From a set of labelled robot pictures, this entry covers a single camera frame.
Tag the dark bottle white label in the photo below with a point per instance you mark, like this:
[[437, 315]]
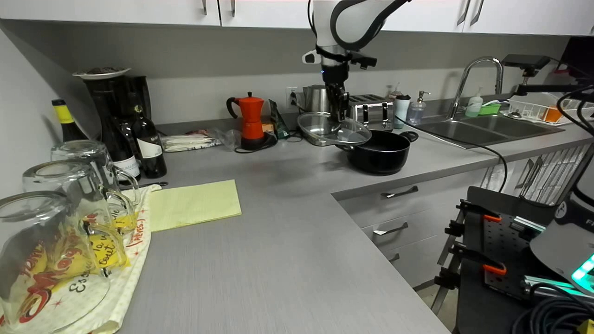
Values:
[[152, 150]]

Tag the yellow cleaning cloth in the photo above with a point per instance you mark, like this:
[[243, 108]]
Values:
[[192, 204]]

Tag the upturned glass mug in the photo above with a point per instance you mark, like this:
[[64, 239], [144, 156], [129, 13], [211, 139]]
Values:
[[68, 186]]

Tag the black round trivet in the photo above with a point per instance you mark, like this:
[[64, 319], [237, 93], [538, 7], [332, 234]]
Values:
[[270, 143]]

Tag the large upturned drinking glass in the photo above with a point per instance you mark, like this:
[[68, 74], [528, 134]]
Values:
[[44, 260]]

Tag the white plate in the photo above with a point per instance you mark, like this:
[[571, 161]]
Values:
[[101, 72]]

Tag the clear soap dispenser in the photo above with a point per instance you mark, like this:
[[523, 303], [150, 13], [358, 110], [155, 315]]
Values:
[[423, 108]]

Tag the red moka pot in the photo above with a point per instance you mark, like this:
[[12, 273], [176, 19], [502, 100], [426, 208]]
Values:
[[252, 121]]

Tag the glass pot lid black knob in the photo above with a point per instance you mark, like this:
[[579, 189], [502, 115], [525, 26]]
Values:
[[322, 128]]

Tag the wine bottle yellow cap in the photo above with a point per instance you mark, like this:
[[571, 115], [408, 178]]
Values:
[[68, 123]]

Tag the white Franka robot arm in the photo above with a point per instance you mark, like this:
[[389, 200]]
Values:
[[350, 20]]

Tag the stainless steel electric kettle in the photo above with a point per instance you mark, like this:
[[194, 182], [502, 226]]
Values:
[[315, 98]]

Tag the steel kitchen sink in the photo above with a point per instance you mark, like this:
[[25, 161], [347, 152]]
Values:
[[484, 130]]

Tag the black clamp stand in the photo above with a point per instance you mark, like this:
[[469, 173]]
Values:
[[495, 247]]

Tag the black camera on stand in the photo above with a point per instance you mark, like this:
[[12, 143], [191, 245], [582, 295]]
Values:
[[527, 61]]

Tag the small upturned drinking glass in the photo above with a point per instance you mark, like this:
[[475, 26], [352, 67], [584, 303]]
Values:
[[85, 150]]

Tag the grey base green light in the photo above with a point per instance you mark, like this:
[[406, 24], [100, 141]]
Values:
[[567, 251]]

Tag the white plastic packets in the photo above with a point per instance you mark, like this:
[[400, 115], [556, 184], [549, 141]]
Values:
[[189, 141]]

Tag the white dish rack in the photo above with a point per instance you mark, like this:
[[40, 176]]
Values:
[[532, 108]]

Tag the upturned drinking glasses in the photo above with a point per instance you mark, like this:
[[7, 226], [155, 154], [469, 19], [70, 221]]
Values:
[[127, 265]]

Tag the open dishwasher rack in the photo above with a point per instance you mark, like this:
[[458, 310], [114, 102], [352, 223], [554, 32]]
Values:
[[545, 173]]

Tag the green sponge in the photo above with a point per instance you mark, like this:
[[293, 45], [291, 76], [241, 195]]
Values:
[[493, 108]]

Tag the white cup black lid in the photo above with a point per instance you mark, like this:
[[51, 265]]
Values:
[[402, 108]]

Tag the dark wine bottle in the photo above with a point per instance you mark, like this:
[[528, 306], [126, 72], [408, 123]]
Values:
[[127, 154]]

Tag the orange cup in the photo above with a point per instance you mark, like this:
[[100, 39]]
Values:
[[554, 115]]

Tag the black monitor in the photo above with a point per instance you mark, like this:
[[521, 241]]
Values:
[[580, 61]]

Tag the black cooking pot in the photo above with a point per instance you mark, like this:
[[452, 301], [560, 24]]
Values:
[[382, 154]]

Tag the black coffee maker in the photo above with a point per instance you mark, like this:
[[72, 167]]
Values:
[[114, 104]]

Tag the wall power outlet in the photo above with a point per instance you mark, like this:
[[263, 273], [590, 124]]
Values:
[[295, 98]]

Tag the silver toaster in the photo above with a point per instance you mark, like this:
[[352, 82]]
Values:
[[372, 111]]

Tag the green dish soap bottle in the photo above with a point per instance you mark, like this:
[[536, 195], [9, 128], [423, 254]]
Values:
[[475, 106]]

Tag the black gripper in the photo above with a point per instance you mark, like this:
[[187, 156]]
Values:
[[335, 78]]

